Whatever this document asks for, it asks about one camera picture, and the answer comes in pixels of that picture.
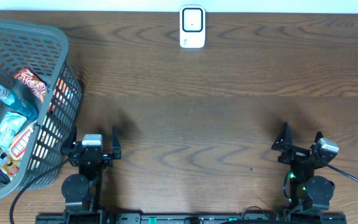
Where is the light blue wipes pack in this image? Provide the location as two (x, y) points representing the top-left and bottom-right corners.
(0, 112), (27, 151)

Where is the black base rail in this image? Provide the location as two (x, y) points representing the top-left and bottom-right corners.
(35, 213), (347, 224)

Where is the cream chips snack bag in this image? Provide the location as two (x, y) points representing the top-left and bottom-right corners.
(0, 121), (36, 182)

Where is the red Top snack wrapper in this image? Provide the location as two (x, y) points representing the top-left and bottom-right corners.
(14, 68), (47, 103)

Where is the blue mouthwash bottle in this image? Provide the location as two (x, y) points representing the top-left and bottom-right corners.
(0, 85), (39, 121)

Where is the grey plastic mesh basket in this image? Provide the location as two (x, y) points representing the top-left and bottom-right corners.
(0, 19), (81, 199)

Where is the white barcode scanner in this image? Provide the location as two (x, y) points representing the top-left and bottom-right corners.
(180, 5), (206, 49)

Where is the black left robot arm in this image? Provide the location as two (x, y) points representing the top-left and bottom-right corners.
(61, 128), (121, 213)

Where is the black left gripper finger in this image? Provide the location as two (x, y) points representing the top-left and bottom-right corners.
(63, 126), (77, 148)
(112, 126), (121, 159)

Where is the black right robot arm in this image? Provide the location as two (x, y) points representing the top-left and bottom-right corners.
(271, 122), (339, 212)

